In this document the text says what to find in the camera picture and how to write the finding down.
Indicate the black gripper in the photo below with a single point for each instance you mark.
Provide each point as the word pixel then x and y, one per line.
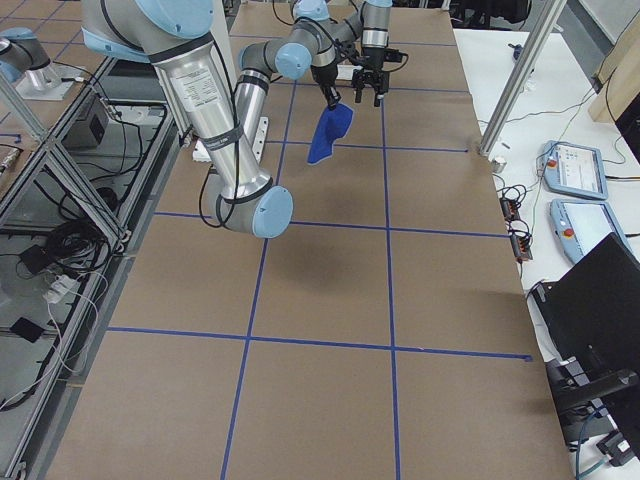
pixel 325 77

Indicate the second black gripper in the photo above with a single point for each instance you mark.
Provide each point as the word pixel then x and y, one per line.
pixel 373 59

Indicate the blue towel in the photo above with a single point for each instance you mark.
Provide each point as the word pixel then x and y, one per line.
pixel 333 124

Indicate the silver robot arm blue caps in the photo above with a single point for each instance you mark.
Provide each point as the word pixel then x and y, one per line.
pixel 176 38

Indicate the small metal cylinder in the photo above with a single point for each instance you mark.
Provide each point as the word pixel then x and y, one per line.
pixel 498 164

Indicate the far blue teach pendant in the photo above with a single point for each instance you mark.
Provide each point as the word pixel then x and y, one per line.
pixel 574 170

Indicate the blue teach pendant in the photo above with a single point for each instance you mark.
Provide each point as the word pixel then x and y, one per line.
pixel 581 224
pixel 574 170

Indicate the near blue teach pendant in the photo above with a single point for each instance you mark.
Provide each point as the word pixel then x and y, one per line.
pixel 581 224

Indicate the black monitor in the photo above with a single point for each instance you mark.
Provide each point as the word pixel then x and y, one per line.
pixel 592 315

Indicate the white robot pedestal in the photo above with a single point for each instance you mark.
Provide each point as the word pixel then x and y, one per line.
pixel 200 154

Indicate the aluminium frame post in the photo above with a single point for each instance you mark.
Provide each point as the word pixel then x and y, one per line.
pixel 521 71

